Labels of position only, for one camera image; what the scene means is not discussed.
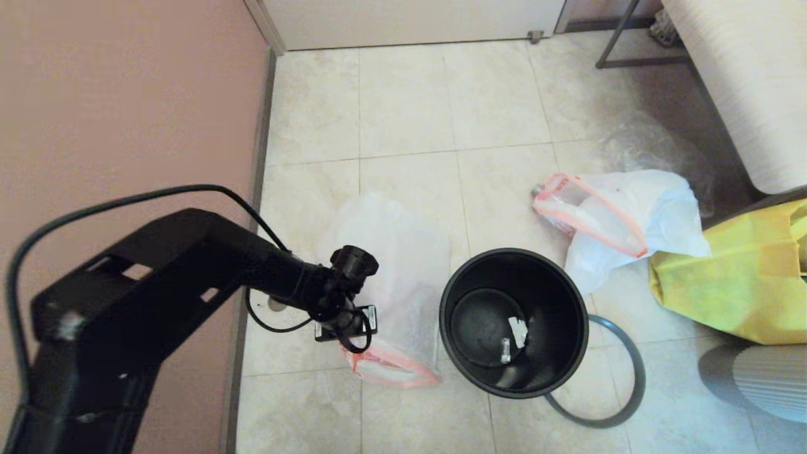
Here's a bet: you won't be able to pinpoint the white trash bag pink drawstring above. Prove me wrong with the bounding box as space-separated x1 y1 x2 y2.
315 192 451 388

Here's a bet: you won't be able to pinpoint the yellow fabric bag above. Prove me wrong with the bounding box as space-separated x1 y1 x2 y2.
648 201 807 346

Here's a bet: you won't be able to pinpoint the clear plastic bag dark contents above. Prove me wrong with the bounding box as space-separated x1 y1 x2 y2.
605 120 716 218

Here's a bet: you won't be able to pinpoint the cream textured table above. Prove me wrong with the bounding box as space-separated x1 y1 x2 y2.
662 0 807 196

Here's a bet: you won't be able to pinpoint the white door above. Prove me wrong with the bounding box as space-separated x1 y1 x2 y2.
262 0 568 52

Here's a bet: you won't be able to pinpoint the used trash bag red print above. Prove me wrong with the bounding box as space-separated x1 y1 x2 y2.
533 169 713 296

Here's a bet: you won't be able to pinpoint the grey metal frame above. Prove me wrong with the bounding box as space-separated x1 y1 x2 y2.
596 0 694 70

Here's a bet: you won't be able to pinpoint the grey bin ring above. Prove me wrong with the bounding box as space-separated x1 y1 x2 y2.
545 314 647 429

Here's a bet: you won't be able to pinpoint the grey patterned slipper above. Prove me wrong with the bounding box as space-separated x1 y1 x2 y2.
649 9 682 48

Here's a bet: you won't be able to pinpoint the white ribbed cylinder container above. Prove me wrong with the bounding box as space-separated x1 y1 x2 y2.
698 346 807 424

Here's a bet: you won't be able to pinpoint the black round trash bin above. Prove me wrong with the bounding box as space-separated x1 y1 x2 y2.
439 248 590 399

